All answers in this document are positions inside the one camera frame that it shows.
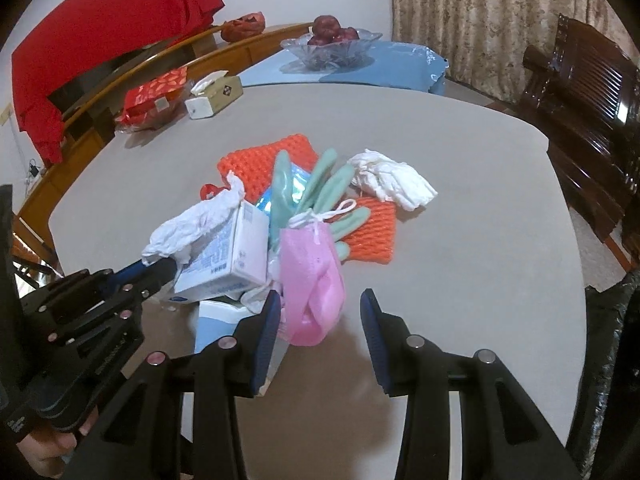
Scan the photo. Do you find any person's left hand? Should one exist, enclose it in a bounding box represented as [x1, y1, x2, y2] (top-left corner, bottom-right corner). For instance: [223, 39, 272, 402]
[17, 407, 98, 480]

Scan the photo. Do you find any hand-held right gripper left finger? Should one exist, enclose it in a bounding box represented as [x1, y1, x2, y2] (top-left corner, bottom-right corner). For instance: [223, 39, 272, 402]
[65, 290, 283, 480]

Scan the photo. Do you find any shiny blue packet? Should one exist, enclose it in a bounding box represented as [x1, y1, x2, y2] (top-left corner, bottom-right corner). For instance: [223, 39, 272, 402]
[257, 162, 313, 216]

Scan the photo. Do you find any red cloth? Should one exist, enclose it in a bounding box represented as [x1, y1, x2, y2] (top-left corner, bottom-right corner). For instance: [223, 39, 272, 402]
[11, 0, 226, 166]

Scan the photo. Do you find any dark wooden chair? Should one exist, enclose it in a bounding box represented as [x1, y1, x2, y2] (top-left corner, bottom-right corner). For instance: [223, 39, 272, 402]
[515, 12, 640, 271]

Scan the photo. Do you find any tissue box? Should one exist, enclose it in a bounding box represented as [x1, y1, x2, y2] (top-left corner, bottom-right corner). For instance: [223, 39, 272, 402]
[185, 71, 244, 120]

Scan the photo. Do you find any orange foam fruit net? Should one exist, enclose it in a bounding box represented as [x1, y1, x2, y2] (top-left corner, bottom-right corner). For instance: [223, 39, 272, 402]
[327, 196, 398, 266]
[217, 133, 321, 206]

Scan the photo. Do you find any patterned beige curtain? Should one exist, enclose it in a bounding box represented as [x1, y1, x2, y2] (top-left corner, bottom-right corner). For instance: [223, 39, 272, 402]
[389, 0, 621, 106]

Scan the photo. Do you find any white plastic bag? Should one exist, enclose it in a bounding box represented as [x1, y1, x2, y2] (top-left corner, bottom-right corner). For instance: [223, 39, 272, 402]
[141, 170, 247, 267]

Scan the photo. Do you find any crumpled white tissue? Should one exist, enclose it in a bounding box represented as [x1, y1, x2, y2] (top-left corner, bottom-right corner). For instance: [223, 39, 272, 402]
[346, 149, 438, 211]

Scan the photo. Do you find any blue toothpaste tube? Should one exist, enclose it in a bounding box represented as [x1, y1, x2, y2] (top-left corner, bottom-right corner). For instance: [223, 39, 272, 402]
[194, 299, 261, 356]

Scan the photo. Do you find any red snack packet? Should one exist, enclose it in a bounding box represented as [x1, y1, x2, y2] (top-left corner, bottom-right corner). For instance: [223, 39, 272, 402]
[117, 69, 188, 126]

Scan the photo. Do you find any teal rubber glove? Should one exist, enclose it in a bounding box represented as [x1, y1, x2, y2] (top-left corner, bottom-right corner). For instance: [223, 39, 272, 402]
[300, 149, 373, 261]
[267, 151, 295, 256]

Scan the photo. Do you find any white paper carton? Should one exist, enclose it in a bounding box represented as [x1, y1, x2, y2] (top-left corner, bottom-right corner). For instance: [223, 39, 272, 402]
[172, 200, 271, 306]

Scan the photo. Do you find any wooden sideboard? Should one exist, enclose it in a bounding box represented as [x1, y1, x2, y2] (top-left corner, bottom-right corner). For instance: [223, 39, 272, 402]
[12, 22, 311, 281]

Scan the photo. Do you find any glass fruit bowl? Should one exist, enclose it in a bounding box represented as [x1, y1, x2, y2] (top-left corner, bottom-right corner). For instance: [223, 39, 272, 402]
[280, 29, 383, 72]

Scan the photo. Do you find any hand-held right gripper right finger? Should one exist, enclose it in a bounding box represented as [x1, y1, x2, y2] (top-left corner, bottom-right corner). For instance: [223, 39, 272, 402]
[360, 288, 581, 480]

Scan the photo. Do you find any pink mesh bag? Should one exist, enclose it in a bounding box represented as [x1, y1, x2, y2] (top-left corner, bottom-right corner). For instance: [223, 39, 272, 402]
[277, 210, 347, 347]

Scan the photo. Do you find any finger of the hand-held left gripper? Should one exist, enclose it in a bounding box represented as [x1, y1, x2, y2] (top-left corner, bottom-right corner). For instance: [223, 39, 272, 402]
[50, 280, 173, 348]
[17, 258, 177, 318]

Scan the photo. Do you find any blue cloth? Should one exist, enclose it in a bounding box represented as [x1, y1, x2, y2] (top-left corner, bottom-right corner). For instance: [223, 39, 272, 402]
[239, 40, 450, 96]

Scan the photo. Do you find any black trash bin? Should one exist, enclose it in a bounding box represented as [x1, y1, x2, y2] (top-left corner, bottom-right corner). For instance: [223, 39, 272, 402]
[567, 267, 640, 480]

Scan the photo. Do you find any red plastic bag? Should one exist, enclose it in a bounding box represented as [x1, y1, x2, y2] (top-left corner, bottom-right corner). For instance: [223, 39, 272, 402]
[221, 11, 266, 42]

